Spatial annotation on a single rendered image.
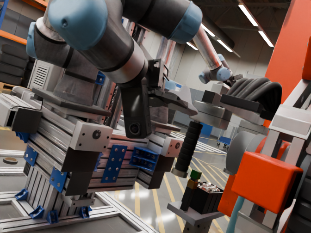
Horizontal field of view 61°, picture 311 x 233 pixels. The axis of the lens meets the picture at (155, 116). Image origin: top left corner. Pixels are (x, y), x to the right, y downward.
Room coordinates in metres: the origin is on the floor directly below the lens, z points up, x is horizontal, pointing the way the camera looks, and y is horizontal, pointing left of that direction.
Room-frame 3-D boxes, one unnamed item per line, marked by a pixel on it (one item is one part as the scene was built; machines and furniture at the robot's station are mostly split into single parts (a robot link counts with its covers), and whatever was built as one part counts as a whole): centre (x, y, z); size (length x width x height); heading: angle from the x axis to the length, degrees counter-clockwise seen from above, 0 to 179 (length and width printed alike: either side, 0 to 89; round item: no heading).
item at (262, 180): (0.43, -0.21, 0.85); 0.09 x 0.08 x 0.07; 141
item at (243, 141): (0.72, -0.34, 0.85); 0.21 x 0.14 x 0.14; 51
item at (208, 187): (1.41, -0.39, 0.51); 0.20 x 0.14 x 0.13; 137
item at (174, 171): (0.69, -0.11, 0.83); 0.04 x 0.04 x 0.16
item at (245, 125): (0.94, -0.34, 0.93); 0.09 x 0.05 x 0.05; 51
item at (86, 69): (1.00, 0.33, 0.98); 0.13 x 0.12 x 0.14; 119
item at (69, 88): (1.01, 0.32, 0.87); 0.15 x 0.15 x 0.10
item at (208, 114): (0.67, -0.13, 0.93); 0.09 x 0.05 x 0.05; 51
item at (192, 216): (1.42, -0.40, 0.44); 0.43 x 0.17 x 0.03; 141
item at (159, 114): (1.39, 0.01, 0.87); 0.15 x 0.15 x 0.10
